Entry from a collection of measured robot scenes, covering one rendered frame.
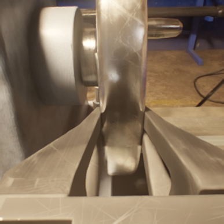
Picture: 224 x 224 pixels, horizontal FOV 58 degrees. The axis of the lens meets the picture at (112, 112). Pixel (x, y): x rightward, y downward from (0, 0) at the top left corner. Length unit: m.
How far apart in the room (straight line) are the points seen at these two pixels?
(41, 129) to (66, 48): 0.07
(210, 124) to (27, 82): 0.47
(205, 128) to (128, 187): 0.23
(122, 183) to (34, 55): 0.42
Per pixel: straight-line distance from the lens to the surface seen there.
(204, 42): 3.65
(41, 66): 0.17
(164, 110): 0.58
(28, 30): 0.18
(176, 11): 2.87
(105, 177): 0.28
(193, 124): 0.55
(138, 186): 0.53
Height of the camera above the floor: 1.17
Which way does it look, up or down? 37 degrees down
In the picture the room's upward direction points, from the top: 1 degrees counter-clockwise
